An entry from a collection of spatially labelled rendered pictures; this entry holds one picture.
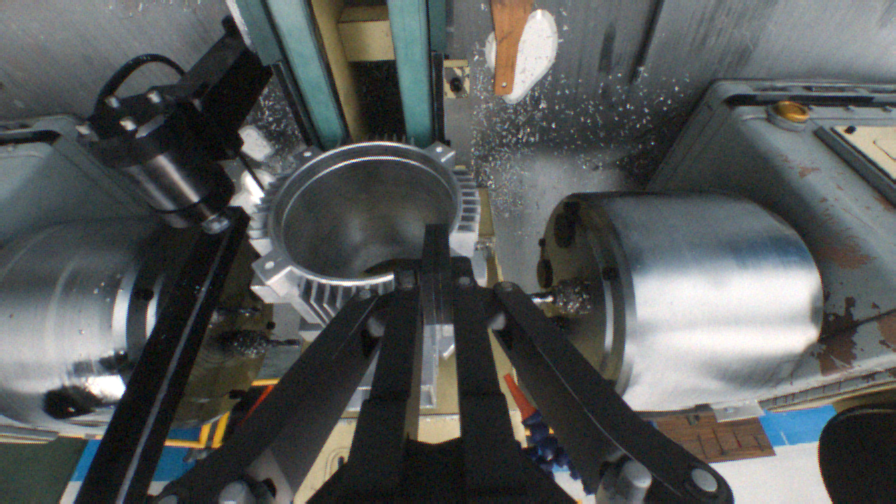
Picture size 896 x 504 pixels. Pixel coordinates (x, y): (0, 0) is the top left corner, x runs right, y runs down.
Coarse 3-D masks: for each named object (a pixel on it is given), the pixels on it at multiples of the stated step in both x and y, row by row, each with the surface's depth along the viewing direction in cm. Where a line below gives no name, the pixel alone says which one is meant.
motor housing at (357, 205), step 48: (384, 144) 30; (288, 192) 27; (336, 192) 33; (384, 192) 35; (432, 192) 32; (288, 240) 27; (336, 240) 36; (384, 240) 42; (336, 288) 22; (384, 288) 22
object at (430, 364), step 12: (432, 336) 28; (432, 348) 27; (432, 360) 26; (372, 372) 25; (432, 372) 25; (360, 384) 25; (432, 384) 25; (360, 396) 34; (420, 396) 34; (432, 396) 29; (348, 408) 33; (420, 408) 34; (432, 408) 35
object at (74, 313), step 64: (0, 256) 27; (64, 256) 27; (128, 256) 27; (256, 256) 45; (0, 320) 24; (64, 320) 24; (128, 320) 25; (256, 320) 43; (0, 384) 25; (64, 384) 25; (192, 384) 31
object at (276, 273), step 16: (432, 144) 30; (304, 160) 28; (448, 160) 29; (272, 256) 22; (256, 272) 22; (272, 272) 22; (288, 272) 22; (272, 288) 22; (288, 288) 23; (448, 336) 37; (448, 352) 36
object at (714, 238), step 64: (640, 192) 33; (704, 192) 32; (576, 256) 34; (640, 256) 26; (704, 256) 26; (768, 256) 26; (576, 320) 34; (640, 320) 25; (704, 320) 25; (768, 320) 25; (640, 384) 26; (704, 384) 27; (768, 384) 27
